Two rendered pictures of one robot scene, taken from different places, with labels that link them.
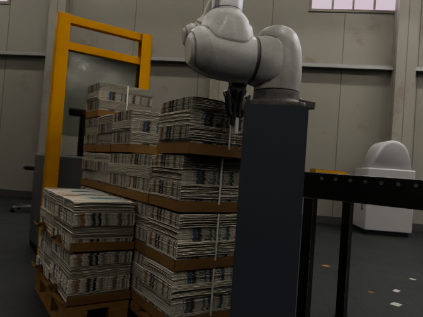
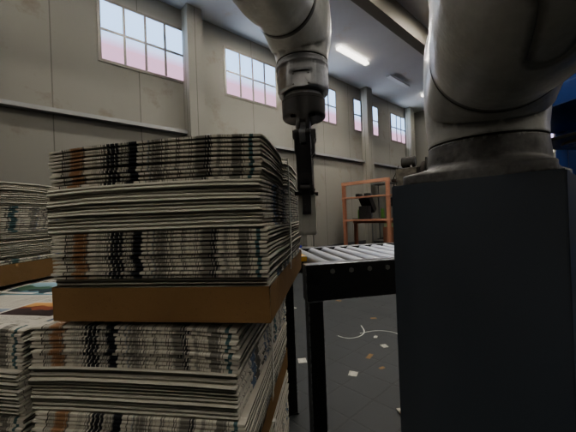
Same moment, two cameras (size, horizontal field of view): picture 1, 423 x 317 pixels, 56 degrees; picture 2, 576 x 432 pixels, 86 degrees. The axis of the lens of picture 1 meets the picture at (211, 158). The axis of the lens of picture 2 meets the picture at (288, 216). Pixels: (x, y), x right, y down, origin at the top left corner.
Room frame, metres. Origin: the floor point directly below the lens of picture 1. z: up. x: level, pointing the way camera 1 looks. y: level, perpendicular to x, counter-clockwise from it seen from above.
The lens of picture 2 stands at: (1.26, 0.34, 0.96)
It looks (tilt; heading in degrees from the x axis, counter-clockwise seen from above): 0 degrees down; 310
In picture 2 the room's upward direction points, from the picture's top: 2 degrees counter-clockwise
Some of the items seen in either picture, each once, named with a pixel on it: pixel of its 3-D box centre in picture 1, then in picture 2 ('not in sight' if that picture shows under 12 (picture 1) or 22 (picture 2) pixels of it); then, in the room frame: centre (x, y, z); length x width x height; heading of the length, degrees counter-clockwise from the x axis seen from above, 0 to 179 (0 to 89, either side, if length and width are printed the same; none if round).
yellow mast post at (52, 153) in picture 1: (53, 137); not in sight; (2.92, 1.18, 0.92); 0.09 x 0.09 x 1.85; 33
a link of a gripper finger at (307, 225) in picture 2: (233, 126); (307, 214); (1.58, -0.08, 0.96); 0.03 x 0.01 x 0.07; 33
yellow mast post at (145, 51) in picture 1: (137, 145); not in sight; (3.28, 0.62, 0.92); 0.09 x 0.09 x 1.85; 33
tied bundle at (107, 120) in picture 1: (133, 136); not in sight; (2.48, 0.50, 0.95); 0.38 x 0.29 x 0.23; 122
